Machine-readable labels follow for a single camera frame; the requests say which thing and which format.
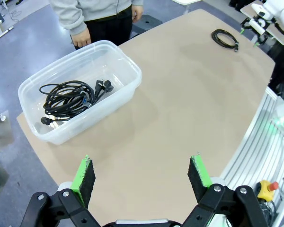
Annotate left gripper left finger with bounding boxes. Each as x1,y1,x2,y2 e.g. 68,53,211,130
20,155,102,227

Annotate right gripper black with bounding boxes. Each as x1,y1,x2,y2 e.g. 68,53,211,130
240,16,279,47

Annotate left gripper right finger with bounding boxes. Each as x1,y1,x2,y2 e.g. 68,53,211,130
182,153,268,227

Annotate black braided USB extension cable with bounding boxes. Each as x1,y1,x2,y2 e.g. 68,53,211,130
212,29,240,52

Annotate black cord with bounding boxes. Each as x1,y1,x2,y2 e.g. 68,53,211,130
39,84,95,126

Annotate thin black cable grey tie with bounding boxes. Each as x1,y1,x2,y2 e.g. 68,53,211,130
44,81,96,117

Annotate black power cord velcro tie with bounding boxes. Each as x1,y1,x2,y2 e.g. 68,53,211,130
44,79,115,119

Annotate person's right forearm grey sleeve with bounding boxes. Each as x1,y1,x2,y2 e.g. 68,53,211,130
49,0,88,36

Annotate aluminium profile robot base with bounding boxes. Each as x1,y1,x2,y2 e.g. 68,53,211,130
221,87,284,227

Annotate person's left hand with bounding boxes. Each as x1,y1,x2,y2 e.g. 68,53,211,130
131,4,144,24

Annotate person's right hand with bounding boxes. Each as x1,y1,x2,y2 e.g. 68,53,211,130
70,29,92,51

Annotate tan wooden board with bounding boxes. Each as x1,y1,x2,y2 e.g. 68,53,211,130
240,0,284,46

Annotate yellow emergency stop button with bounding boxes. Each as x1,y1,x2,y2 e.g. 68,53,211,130
255,179,279,201

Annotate white table with legs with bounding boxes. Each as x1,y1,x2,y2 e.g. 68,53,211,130
174,0,204,15

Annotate grey mannequin stand base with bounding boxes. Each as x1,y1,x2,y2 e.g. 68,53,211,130
0,110,15,145

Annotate clear plastic storage container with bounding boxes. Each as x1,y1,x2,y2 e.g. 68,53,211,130
18,40,142,145

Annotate person in grey hoodie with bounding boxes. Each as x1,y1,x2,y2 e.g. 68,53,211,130
49,0,145,52

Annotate right wrist camera white housing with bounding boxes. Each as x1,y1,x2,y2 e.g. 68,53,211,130
249,18,268,33

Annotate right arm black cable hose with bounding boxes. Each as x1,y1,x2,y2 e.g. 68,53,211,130
273,20,284,38

